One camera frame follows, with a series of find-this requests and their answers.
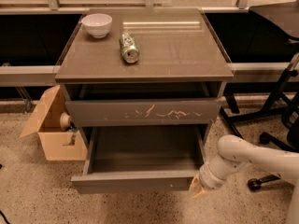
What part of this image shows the green soda can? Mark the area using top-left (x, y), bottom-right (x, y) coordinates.
top-left (120, 33), bottom-right (140, 63)

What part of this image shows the grey scratched top drawer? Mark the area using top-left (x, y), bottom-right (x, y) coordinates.
top-left (65, 99), bottom-right (220, 127)

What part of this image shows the open cardboard box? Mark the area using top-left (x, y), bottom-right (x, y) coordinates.
top-left (21, 85), bottom-right (87, 161)

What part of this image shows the white bowl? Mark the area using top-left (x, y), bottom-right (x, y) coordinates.
top-left (81, 13), bottom-right (112, 38)

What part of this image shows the black office chair base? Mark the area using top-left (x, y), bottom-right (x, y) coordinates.
top-left (248, 91), bottom-right (299, 191)

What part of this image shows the white round object in box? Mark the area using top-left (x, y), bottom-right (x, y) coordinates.
top-left (60, 112), bottom-right (71, 131)

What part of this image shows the grey drawer cabinet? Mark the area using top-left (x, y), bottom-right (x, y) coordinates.
top-left (56, 8), bottom-right (233, 141)

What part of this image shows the metal window rail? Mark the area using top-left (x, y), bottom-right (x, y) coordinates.
top-left (0, 65), bottom-right (60, 87)

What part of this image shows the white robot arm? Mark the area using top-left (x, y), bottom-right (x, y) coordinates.
top-left (190, 134), bottom-right (299, 224)

